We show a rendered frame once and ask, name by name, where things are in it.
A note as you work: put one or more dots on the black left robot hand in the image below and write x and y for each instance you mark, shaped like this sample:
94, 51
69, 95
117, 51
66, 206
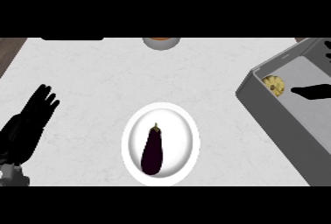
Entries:
25, 131

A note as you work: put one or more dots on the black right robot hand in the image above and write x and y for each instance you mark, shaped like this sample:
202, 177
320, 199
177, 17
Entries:
315, 92

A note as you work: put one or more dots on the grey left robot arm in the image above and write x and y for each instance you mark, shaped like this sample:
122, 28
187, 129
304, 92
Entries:
12, 176

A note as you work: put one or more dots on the yellow round squash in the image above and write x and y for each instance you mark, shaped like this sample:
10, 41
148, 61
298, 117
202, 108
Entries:
275, 84

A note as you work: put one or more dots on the grey open box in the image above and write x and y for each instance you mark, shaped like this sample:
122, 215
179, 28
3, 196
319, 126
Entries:
275, 122

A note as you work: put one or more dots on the white oval plate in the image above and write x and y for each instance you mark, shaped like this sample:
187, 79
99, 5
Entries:
176, 131

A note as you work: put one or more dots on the dark purple eggplant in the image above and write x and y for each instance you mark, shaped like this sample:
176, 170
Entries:
152, 154

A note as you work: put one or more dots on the grey bowl with orange content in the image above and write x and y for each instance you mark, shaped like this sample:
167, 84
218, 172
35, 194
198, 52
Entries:
159, 44

